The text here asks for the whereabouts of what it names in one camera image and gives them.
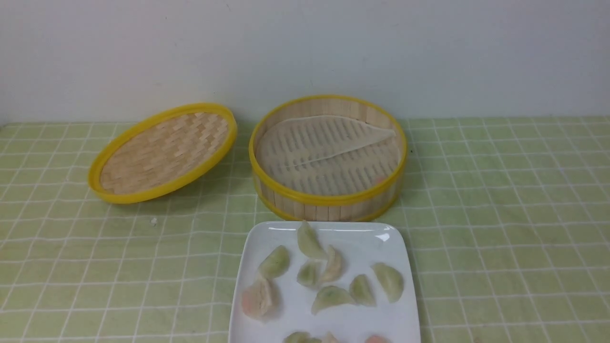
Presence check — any white square plate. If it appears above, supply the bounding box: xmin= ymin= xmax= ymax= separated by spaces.
xmin=227 ymin=221 xmax=421 ymax=343

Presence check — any yellow-rimmed bamboo steamer basket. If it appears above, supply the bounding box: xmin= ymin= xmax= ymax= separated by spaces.
xmin=248 ymin=95 xmax=408 ymax=222

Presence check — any white mesh steamer liner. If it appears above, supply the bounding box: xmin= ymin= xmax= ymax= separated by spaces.
xmin=254 ymin=115 xmax=401 ymax=197

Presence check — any pale green dumpling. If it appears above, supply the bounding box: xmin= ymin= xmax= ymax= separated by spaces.
xmin=258 ymin=245 xmax=290 ymax=279
xmin=283 ymin=332 xmax=322 ymax=343
xmin=349 ymin=274 xmax=376 ymax=307
xmin=297 ymin=261 xmax=319 ymax=289
xmin=311 ymin=286 xmax=356 ymax=315
xmin=372 ymin=262 xmax=405 ymax=303
xmin=319 ymin=245 xmax=345 ymax=284

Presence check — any yellow-rimmed bamboo steamer lid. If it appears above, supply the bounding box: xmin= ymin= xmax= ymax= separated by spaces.
xmin=88 ymin=103 xmax=238 ymax=204

